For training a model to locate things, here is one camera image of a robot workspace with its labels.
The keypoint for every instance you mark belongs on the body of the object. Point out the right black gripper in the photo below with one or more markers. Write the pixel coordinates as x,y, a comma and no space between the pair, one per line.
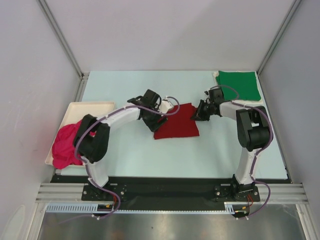
199,115

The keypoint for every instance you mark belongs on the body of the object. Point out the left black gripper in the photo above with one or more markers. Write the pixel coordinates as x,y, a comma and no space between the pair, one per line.
153,125

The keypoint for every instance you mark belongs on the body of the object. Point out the dark red t shirt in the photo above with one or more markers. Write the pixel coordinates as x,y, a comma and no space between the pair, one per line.
179,125

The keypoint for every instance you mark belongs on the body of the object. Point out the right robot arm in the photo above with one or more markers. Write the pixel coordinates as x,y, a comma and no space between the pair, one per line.
254,131

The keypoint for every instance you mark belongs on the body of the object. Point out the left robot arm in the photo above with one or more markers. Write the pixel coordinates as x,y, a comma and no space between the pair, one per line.
92,138

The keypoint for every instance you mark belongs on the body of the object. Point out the folded green t shirt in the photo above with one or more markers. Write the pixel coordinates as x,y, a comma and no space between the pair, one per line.
244,83

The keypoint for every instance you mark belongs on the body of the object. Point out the folded white t shirt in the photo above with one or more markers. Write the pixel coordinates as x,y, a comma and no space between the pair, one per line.
230,94

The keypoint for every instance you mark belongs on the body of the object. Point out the white plastic tray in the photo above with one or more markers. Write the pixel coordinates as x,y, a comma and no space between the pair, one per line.
75,112

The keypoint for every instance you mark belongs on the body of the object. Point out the pink t shirt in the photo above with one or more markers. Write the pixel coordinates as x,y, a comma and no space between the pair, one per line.
63,150

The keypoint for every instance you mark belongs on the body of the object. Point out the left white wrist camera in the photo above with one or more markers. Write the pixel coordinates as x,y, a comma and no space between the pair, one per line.
165,106

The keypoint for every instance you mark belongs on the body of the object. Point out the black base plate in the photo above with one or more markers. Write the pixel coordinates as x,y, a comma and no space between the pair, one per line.
164,193

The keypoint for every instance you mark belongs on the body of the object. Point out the left aluminium frame post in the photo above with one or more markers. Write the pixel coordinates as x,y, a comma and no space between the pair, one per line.
54,25

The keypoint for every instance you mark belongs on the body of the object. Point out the aluminium frame post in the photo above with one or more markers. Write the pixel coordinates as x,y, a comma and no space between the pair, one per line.
279,34
54,25

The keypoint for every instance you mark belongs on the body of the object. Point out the white cable duct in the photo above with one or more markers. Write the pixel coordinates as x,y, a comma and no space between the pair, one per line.
104,208

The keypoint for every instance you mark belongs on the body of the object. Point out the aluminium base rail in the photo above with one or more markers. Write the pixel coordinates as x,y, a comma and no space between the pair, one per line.
280,193

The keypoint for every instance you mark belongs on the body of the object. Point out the right aluminium frame post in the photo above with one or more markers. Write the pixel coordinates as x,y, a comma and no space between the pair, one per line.
279,34

